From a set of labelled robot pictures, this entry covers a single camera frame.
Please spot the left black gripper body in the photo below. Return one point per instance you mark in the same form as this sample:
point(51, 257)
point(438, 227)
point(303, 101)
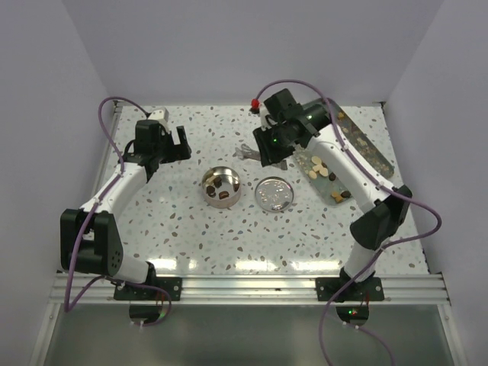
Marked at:
point(168, 152)

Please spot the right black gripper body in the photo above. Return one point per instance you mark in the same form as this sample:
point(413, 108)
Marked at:
point(274, 141)

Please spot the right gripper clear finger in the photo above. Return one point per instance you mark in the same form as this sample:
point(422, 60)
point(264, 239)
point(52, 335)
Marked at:
point(283, 165)
point(245, 152)

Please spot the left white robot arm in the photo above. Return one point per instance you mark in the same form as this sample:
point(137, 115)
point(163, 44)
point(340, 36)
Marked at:
point(89, 238)

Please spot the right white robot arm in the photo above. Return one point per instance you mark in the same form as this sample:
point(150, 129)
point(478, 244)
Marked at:
point(372, 228)

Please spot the round silver tin lid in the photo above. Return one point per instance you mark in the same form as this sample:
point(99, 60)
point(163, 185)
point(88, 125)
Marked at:
point(274, 194)

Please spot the round silver tin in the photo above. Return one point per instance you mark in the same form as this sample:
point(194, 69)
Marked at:
point(229, 178)

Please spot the chocolates at tray corner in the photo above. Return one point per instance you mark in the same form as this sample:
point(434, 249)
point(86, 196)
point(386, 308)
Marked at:
point(339, 197)

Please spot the green floral metal tray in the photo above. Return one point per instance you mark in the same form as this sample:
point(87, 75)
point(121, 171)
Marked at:
point(359, 166)

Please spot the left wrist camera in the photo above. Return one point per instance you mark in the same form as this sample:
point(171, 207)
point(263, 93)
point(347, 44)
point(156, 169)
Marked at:
point(161, 115)

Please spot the red cable connector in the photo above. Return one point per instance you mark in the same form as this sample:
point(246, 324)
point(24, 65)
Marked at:
point(254, 106)

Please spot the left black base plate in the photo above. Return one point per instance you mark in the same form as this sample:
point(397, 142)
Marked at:
point(162, 288)

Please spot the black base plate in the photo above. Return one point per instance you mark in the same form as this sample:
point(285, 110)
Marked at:
point(162, 288)
point(348, 289)

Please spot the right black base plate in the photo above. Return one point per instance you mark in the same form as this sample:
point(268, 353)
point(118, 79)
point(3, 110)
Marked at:
point(348, 289)

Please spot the aluminium rail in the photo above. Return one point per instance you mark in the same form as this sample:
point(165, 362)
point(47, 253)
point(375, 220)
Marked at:
point(275, 290)

